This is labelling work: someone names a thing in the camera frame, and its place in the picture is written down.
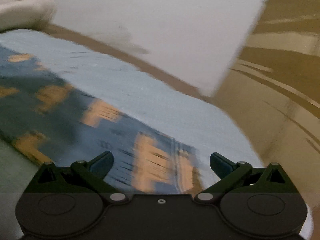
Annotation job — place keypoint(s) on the wooden wardrobe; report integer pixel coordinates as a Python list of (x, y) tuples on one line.
[(272, 91)]

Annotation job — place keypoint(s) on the blue patterned pants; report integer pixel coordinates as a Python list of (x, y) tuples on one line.
[(48, 119)]

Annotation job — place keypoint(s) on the cream rolled comforter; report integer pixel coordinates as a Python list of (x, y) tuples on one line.
[(26, 14)]

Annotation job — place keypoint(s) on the brown bed frame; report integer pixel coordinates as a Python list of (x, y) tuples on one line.
[(97, 46)]

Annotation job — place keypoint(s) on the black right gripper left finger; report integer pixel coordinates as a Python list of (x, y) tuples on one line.
[(82, 180)]

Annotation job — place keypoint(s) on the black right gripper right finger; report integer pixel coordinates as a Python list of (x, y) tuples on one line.
[(242, 177)]

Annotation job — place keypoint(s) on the light blue quilted bedspread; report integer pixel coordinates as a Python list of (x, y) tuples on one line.
[(188, 120)]

